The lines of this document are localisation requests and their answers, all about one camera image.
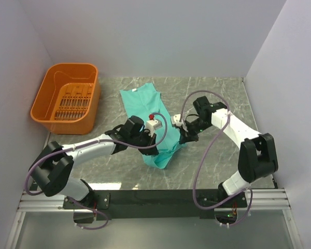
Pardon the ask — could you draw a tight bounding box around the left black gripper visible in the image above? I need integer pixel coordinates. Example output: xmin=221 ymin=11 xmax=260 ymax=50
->
xmin=129 ymin=129 xmax=159 ymax=156

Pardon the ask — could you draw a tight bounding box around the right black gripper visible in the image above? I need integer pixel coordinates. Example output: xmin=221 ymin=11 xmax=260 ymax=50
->
xmin=179 ymin=117 xmax=211 ymax=144

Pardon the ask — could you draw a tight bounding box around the teal t shirt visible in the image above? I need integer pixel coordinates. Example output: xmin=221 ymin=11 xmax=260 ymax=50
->
xmin=120 ymin=83 xmax=183 ymax=169

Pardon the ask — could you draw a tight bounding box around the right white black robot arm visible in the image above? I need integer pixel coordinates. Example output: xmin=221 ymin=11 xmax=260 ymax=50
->
xmin=171 ymin=96 xmax=278 ymax=207

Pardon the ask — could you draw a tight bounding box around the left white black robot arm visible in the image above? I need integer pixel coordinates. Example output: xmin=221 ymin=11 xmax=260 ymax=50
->
xmin=30 ymin=116 xmax=162 ymax=209

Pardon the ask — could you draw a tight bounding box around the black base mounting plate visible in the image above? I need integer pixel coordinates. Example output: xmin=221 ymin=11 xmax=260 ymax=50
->
xmin=63 ymin=189 xmax=248 ymax=224

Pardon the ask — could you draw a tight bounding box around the orange plastic basket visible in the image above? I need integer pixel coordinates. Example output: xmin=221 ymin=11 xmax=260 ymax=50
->
xmin=30 ymin=63 xmax=101 ymax=135

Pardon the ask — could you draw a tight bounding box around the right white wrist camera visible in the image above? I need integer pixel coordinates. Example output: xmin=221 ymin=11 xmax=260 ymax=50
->
xmin=171 ymin=114 xmax=186 ymax=129

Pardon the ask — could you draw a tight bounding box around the aluminium frame rail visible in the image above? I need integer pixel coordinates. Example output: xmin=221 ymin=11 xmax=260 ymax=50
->
xmin=5 ymin=134 xmax=304 ymax=249

